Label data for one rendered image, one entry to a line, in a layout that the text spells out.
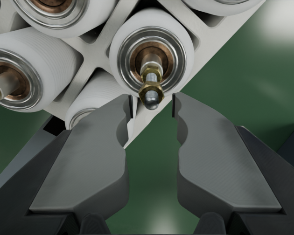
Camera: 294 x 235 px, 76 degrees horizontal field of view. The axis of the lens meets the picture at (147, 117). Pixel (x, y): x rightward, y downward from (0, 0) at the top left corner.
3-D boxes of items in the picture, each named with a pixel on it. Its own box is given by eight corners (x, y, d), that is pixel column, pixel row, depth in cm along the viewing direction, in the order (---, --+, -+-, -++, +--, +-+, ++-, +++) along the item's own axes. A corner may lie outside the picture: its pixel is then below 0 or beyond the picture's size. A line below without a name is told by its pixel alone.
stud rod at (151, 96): (146, 73, 19) (143, 110, 13) (147, 63, 19) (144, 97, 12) (155, 74, 19) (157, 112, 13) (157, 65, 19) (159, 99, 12)
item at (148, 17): (139, 68, 39) (131, 113, 24) (117, 21, 35) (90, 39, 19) (183, 48, 37) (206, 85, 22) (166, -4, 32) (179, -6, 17)
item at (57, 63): (80, 79, 41) (38, 127, 26) (36, 52, 38) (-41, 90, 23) (100, 40, 37) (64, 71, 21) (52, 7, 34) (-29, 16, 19)
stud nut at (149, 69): (140, 81, 18) (139, 85, 17) (142, 64, 17) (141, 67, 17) (160, 84, 18) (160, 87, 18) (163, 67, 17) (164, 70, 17)
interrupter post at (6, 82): (19, 93, 23) (1, 106, 20) (-2, 82, 23) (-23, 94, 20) (24, 78, 22) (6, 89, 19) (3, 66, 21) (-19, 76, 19)
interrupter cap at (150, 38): (135, 102, 24) (135, 105, 23) (104, 44, 20) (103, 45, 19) (194, 79, 22) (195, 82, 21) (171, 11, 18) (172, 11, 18)
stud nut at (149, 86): (137, 100, 15) (136, 104, 14) (140, 79, 14) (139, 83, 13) (162, 102, 15) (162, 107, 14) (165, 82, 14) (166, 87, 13)
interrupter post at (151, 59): (146, 76, 22) (145, 88, 19) (136, 57, 21) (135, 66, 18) (165, 68, 21) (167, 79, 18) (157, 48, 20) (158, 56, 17)
